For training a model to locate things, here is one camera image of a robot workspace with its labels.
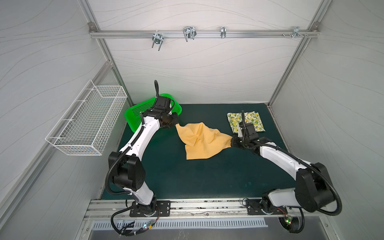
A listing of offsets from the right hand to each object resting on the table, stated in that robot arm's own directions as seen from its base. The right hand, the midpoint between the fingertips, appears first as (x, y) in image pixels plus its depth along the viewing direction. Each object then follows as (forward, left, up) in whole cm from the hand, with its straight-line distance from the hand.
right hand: (234, 136), depth 89 cm
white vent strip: (-44, +23, -10) cm, 51 cm away
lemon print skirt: (+24, -17, -9) cm, 31 cm away
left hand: (+4, +33, +11) cm, 35 cm away
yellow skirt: (0, +20, -6) cm, 21 cm away
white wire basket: (-12, +73, +22) cm, 77 cm away
